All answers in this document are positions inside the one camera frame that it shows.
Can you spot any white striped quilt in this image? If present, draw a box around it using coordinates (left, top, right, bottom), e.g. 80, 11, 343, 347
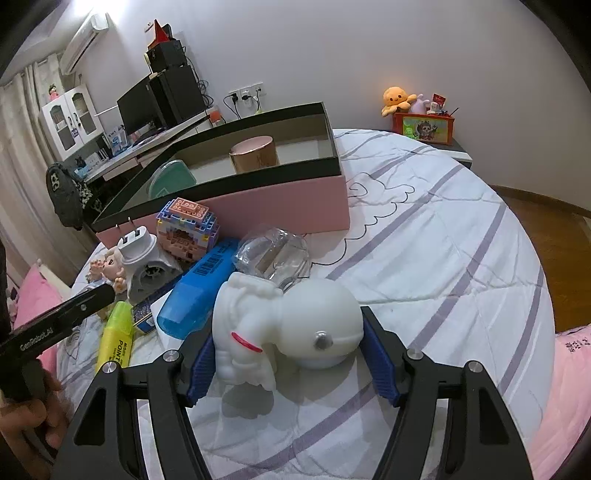
69, 128, 556, 480

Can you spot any white wall power strip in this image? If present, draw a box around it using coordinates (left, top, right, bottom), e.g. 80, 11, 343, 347
225, 83, 265, 101

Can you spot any black speaker box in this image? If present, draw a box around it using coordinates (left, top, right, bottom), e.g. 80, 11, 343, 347
144, 39, 189, 73

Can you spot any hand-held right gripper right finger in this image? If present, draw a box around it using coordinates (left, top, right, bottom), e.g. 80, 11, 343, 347
361, 306, 532, 480

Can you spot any black patterned backpack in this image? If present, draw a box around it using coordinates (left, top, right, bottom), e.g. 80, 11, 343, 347
45, 162, 105, 232

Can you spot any clear plastic bottle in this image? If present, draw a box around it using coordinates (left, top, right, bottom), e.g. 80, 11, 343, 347
233, 225, 311, 292

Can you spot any small doll figurine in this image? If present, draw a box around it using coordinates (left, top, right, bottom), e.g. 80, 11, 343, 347
87, 246, 129, 292

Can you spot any beige curtain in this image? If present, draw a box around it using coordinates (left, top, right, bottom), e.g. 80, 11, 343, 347
0, 50, 95, 282

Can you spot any orange cartoon storage box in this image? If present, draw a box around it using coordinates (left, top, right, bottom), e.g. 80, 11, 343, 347
392, 112, 456, 147

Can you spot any blue plastic case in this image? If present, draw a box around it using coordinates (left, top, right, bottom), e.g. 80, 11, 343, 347
156, 237, 242, 341

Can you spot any white air conditioner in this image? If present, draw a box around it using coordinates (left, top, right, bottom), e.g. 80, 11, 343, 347
59, 13, 110, 75

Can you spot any yellow highlighter pen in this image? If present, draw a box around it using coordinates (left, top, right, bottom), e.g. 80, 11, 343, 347
95, 301, 136, 376

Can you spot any pink box with black rim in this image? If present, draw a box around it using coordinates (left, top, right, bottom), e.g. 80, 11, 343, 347
91, 102, 351, 251

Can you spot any red cone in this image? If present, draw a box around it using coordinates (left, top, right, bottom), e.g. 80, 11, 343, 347
148, 19, 170, 50

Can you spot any white plug night light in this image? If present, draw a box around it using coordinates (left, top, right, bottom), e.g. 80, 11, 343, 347
115, 216, 182, 304

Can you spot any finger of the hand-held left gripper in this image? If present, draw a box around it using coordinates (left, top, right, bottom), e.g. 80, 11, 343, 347
50, 281, 117, 343

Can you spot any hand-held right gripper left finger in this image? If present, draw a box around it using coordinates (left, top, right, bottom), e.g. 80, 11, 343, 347
51, 330, 218, 480

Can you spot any black speakers stack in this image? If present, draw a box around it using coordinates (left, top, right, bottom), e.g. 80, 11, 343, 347
148, 64, 209, 129

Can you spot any white glass-door cabinet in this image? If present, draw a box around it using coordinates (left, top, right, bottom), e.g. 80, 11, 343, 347
41, 85, 105, 161

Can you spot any pink pillow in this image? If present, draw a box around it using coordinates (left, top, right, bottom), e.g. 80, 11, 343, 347
8, 264, 73, 372

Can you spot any person's left hand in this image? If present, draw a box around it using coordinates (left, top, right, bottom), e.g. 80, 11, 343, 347
0, 367, 71, 464

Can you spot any black computer monitor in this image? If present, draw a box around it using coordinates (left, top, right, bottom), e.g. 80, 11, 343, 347
116, 74, 168, 136

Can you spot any pastel building block house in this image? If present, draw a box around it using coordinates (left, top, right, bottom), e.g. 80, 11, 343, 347
156, 197, 223, 265

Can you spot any white desk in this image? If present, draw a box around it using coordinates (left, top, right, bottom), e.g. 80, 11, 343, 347
73, 111, 223, 186

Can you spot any green round case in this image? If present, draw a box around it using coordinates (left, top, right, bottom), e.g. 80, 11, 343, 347
150, 160, 197, 200

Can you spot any white astronaut figure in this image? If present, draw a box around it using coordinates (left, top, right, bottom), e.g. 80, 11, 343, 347
212, 271, 366, 408

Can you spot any low black-topped cabinet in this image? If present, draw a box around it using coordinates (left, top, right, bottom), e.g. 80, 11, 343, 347
449, 136, 474, 170

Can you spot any pink printed blanket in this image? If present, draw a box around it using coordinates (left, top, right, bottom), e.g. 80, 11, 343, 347
525, 323, 591, 480

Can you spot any orange octopus plush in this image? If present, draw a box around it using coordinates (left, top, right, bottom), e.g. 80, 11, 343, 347
380, 86, 419, 116

